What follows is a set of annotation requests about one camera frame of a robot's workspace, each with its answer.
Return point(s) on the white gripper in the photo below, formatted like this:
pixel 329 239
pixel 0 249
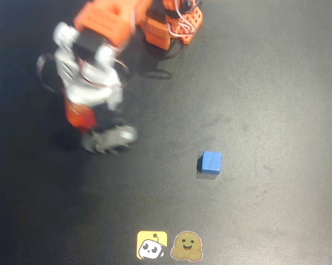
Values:
pixel 81 119

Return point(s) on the smiling hugging face sticker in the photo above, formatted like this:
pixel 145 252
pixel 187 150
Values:
pixel 187 245

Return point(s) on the blue cube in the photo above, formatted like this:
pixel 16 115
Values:
pixel 211 163

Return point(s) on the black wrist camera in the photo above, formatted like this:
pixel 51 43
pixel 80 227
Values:
pixel 111 138

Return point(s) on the yellow robot sticker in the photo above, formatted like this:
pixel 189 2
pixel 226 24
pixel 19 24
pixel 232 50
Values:
pixel 152 245

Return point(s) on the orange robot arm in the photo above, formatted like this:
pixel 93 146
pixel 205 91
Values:
pixel 105 19

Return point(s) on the black table mat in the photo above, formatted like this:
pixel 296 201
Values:
pixel 265 110

